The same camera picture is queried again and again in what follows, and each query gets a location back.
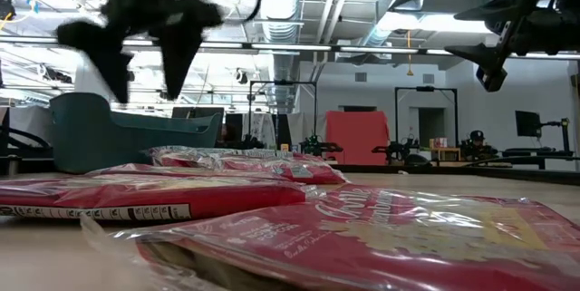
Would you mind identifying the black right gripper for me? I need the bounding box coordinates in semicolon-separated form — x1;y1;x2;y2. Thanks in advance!
444;0;580;93

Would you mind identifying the red popcorn bag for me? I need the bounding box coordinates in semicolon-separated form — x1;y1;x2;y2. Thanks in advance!
0;174;309;225
147;144;350;186
81;184;580;291
85;162;291;181

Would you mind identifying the black monitor on arm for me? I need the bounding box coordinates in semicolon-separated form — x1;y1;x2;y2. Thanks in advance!
515;110;571;154

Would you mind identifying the black monitor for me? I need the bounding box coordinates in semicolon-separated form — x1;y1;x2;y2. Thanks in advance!
170;106;226;121

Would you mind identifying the teal plastic basket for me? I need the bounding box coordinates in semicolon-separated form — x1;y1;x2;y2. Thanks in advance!
48;92;223;175

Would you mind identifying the person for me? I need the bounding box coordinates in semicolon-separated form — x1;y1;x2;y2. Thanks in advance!
460;130;498;162

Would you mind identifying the small wooden shelf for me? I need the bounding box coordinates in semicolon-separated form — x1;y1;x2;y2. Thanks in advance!
428;137;462;163

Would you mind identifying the black desk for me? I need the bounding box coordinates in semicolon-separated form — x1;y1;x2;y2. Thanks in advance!
466;147;580;170

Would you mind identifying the white ceiling light strip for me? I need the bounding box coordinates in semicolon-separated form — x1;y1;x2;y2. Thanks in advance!
0;36;580;61

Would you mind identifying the black curved tube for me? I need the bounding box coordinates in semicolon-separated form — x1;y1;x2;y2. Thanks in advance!
0;125;53;160

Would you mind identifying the red fabric panel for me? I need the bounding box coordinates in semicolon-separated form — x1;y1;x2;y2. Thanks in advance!
324;110;391;166

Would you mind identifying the yellow hanging cord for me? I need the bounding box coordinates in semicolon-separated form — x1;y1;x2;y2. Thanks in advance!
405;30;415;77

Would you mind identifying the black metal frame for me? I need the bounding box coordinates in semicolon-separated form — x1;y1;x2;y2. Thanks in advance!
393;85;459;160
247;80;318;148

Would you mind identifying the black table edge rail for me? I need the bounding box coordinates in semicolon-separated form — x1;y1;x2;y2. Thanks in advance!
0;157;580;187

